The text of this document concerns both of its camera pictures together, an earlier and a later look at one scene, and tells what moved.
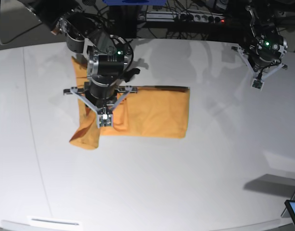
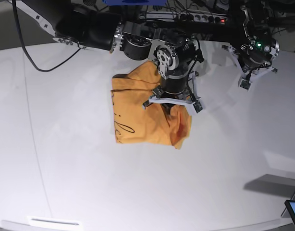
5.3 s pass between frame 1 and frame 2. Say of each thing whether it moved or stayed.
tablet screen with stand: stayed
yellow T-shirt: moved
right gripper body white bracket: moved
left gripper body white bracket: moved
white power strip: stayed
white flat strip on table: stayed
